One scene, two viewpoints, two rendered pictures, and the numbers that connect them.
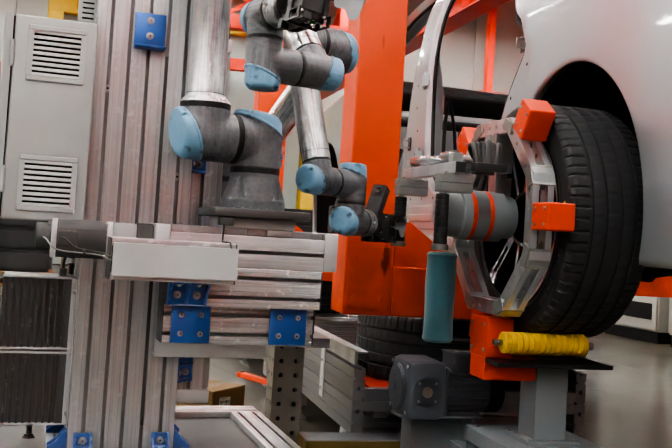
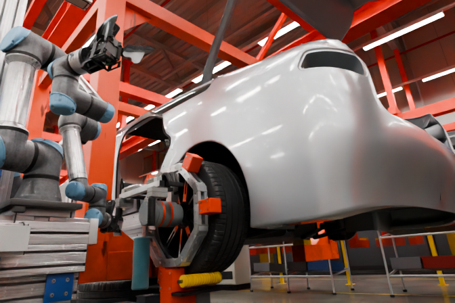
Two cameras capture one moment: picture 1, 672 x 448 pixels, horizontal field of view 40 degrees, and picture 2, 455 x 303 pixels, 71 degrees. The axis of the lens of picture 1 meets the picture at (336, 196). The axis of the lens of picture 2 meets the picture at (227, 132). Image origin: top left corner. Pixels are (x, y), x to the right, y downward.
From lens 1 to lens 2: 0.90 m
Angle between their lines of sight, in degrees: 35
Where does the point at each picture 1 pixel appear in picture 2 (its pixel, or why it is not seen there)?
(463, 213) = (158, 211)
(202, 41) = (12, 90)
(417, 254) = (120, 243)
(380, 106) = (103, 166)
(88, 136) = not seen: outside the picture
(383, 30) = (105, 130)
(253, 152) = (42, 164)
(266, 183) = (51, 185)
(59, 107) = not seen: outside the picture
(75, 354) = not seen: outside the picture
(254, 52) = (59, 85)
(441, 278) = (143, 251)
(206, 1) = (17, 68)
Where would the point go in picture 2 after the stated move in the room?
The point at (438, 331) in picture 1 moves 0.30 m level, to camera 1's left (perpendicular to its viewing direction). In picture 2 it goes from (141, 282) to (78, 288)
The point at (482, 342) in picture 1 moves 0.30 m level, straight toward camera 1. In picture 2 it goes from (168, 284) to (181, 288)
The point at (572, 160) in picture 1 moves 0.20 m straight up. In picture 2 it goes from (214, 179) to (212, 143)
